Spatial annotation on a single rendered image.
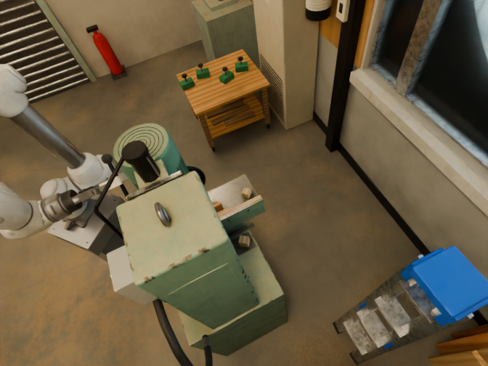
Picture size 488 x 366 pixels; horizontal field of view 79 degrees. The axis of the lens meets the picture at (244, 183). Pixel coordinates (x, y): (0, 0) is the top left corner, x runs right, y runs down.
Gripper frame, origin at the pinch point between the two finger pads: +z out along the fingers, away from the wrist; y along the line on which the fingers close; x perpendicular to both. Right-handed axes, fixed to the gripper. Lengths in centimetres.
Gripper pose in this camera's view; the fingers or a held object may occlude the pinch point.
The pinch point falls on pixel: (120, 178)
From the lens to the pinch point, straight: 115.2
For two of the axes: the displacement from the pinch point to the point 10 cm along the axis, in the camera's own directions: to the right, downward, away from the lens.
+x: -4.0, -8.9, -2.3
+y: 2.2, 1.5, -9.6
